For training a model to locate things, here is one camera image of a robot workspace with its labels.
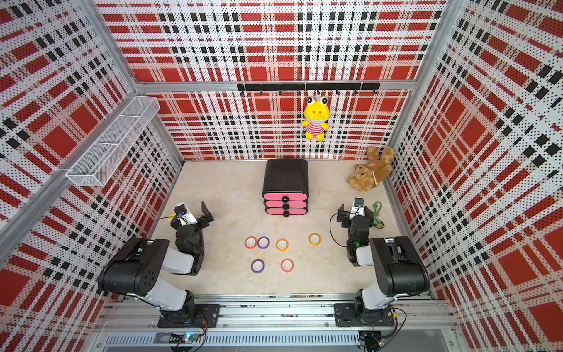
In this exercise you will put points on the purple tape roll upper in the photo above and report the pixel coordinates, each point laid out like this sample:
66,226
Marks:
263,242

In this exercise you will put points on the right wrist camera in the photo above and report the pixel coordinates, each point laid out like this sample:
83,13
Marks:
358,207

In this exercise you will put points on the black pink drawer cabinet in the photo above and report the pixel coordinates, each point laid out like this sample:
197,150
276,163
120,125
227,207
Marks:
285,190

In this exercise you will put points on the brown teddy bear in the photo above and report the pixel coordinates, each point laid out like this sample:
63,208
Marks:
374,171

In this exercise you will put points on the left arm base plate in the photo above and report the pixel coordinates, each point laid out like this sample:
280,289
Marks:
204,315

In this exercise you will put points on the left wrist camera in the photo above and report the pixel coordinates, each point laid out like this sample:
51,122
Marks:
183,215

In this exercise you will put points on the black hook rail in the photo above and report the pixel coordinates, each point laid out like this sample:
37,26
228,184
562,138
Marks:
287,87

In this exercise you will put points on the aluminium front rail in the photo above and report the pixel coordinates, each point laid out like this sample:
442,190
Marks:
303,322

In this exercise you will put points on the red tape roll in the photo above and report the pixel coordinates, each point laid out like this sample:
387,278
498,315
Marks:
250,242
287,265

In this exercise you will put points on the purple tape roll lower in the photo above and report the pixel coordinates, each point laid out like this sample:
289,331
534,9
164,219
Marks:
258,266

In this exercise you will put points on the orange tape roll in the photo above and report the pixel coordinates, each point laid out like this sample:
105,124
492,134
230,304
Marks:
282,245
315,239

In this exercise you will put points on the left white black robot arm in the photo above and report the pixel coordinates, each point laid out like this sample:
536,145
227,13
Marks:
136,269

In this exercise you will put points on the green keychain toy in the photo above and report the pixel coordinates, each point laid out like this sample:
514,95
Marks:
376,222

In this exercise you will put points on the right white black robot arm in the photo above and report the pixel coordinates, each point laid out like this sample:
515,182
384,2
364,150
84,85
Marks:
399,271

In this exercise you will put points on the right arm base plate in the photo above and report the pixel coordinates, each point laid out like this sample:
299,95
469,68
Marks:
348,315

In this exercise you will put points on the yellow frog plush toy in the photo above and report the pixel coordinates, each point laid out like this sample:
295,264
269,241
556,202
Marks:
316,116

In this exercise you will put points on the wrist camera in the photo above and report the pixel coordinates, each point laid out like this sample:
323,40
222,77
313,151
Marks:
358,207
183,215

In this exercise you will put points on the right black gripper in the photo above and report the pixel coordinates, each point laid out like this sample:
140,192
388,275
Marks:
354,219

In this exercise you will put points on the purple tape roll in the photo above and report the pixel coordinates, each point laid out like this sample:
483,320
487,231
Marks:
258,266
263,242

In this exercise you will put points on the white wire mesh shelf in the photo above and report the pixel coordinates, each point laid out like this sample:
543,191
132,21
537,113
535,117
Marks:
100,161

